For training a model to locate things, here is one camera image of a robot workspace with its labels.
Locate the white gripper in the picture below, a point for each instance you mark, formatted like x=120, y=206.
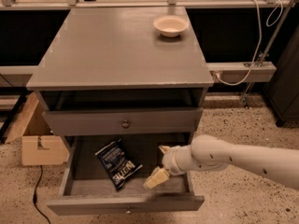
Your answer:
x=169, y=160

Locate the blue chip bag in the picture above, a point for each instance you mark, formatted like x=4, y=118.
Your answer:
x=117, y=163

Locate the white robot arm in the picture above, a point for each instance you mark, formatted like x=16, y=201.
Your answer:
x=208, y=153

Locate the closed grey top drawer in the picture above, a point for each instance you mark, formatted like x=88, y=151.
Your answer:
x=123, y=121

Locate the open grey middle drawer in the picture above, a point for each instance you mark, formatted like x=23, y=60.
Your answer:
x=87, y=189

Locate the grey wooden drawer cabinet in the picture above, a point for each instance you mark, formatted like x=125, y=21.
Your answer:
x=114, y=90

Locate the brown cardboard box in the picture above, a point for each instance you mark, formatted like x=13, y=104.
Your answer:
x=38, y=145

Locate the white paper bowl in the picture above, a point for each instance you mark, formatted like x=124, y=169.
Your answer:
x=170, y=26

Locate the dark grey side cabinet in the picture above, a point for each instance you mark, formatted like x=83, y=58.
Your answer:
x=283, y=89

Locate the grey metal rail frame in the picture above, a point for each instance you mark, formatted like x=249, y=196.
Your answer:
x=243, y=70

